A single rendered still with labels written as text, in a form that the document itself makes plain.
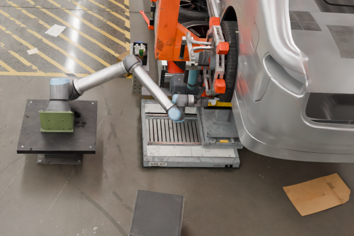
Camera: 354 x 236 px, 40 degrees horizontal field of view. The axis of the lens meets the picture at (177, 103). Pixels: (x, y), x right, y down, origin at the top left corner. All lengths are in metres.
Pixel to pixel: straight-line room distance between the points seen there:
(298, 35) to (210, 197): 1.52
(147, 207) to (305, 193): 1.47
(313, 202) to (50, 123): 2.24
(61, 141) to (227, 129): 1.42
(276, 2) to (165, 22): 1.37
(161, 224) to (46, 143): 1.16
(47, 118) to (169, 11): 1.34
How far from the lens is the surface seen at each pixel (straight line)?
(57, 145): 3.97
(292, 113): 3.04
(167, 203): 3.56
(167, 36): 4.33
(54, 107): 3.97
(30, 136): 4.06
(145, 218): 3.47
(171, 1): 4.15
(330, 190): 4.44
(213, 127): 4.31
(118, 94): 4.87
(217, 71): 3.72
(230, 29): 3.81
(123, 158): 4.26
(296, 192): 4.31
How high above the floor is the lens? 3.16
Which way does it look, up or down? 41 degrees down
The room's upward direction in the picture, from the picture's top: 8 degrees clockwise
